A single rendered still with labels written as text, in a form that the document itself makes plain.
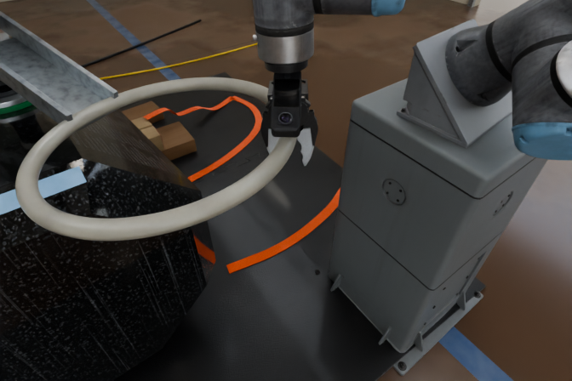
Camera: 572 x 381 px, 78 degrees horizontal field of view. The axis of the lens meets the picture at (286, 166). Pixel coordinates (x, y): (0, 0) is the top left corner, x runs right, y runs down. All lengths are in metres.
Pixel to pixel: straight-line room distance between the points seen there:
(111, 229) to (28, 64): 0.62
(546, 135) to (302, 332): 1.05
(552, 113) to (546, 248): 1.36
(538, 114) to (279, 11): 0.46
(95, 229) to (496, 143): 0.82
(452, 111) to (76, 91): 0.85
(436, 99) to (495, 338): 1.03
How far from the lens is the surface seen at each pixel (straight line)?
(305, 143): 0.65
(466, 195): 0.86
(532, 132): 0.73
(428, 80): 0.88
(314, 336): 1.44
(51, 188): 0.89
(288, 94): 0.57
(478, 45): 0.90
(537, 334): 1.73
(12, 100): 1.16
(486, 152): 0.90
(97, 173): 0.90
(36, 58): 1.07
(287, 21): 0.54
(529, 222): 2.12
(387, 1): 0.51
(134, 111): 2.58
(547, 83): 0.72
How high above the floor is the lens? 1.33
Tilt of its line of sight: 40 degrees down
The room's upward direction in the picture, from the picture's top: straight up
